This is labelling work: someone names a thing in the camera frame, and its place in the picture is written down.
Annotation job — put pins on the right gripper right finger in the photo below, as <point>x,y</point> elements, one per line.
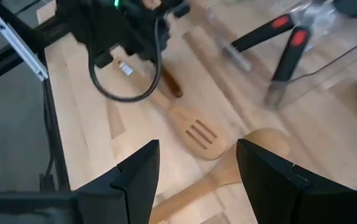
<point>275,193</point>

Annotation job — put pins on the black flared slotted spatula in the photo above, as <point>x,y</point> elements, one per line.
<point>259,34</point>

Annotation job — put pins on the clear plastic container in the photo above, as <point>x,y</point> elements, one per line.
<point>337,62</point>

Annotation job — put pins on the dark wooden spoon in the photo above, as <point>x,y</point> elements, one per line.
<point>173,87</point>

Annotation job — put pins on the silver aluminium bar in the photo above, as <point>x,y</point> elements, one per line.
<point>20,46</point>

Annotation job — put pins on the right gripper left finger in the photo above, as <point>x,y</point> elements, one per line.
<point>135,193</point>

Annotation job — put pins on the slotted bamboo spatula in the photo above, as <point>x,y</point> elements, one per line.
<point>197,137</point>

